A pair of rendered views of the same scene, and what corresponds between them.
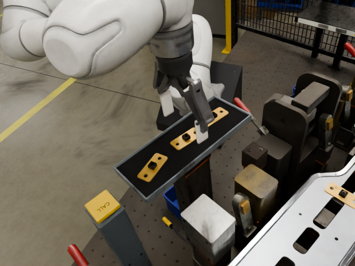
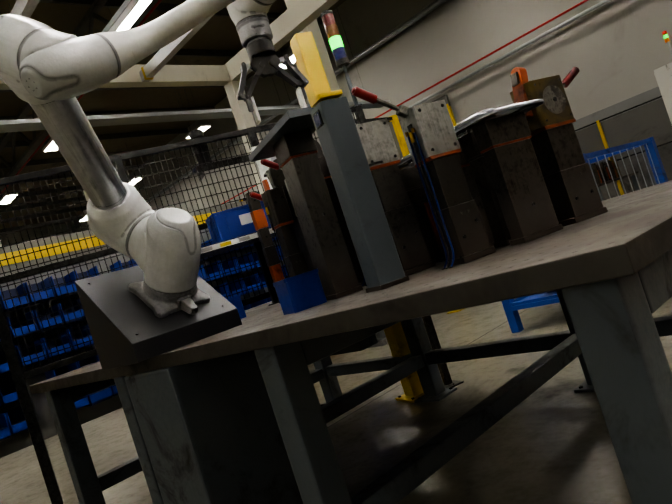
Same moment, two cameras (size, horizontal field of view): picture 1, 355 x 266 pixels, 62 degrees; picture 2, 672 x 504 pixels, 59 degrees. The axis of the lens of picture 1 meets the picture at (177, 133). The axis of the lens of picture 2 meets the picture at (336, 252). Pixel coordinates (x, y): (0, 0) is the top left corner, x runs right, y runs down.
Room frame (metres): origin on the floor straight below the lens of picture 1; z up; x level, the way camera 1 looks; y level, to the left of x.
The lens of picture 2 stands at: (0.23, 1.55, 0.78)
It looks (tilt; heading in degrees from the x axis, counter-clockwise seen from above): 1 degrees up; 280
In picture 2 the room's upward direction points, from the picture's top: 18 degrees counter-clockwise
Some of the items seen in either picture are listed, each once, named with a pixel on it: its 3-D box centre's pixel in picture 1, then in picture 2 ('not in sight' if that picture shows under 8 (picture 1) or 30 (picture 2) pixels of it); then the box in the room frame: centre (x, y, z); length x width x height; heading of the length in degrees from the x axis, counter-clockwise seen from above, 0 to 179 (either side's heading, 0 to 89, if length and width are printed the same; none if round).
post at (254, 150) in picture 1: (251, 191); (338, 222); (0.51, -0.20, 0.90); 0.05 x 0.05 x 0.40; 35
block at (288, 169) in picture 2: (194, 192); (316, 216); (0.53, -0.02, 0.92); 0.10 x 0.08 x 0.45; 125
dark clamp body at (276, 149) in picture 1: (263, 182); not in sight; (0.55, -0.25, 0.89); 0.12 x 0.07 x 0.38; 35
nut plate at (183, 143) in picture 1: (186, 137); not in sight; (0.54, -0.02, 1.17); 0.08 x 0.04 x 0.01; 120
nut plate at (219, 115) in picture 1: (213, 115); not in sight; (0.60, -0.11, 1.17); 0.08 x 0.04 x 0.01; 120
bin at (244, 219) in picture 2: not in sight; (244, 222); (1.05, -1.03, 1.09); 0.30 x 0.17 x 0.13; 35
